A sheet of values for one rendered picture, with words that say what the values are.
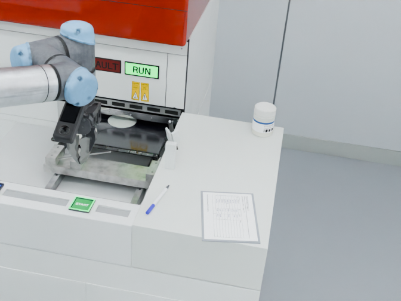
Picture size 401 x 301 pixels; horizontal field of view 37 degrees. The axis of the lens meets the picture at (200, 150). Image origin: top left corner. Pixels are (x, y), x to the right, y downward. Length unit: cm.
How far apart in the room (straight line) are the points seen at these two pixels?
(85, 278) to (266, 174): 60
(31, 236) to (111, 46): 70
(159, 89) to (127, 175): 34
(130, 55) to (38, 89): 86
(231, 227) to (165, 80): 66
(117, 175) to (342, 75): 199
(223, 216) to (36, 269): 55
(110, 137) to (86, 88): 82
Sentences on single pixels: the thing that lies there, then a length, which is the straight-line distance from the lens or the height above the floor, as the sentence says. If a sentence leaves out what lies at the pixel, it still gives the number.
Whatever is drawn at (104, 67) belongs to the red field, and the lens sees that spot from 208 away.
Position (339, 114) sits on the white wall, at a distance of 371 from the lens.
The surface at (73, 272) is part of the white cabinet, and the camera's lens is 175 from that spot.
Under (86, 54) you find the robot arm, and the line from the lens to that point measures 140.
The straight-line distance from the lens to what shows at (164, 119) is 210.
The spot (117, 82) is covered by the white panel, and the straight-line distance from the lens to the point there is 210.
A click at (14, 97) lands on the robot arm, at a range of 119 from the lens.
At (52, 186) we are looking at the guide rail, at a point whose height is 85.
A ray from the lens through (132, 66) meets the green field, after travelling 205.
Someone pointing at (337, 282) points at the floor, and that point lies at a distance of 294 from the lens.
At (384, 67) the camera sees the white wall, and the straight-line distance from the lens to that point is 359.
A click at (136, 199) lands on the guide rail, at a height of 85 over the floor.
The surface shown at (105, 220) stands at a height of 96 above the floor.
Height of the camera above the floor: 197
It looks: 32 degrees down
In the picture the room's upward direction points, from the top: 5 degrees clockwise
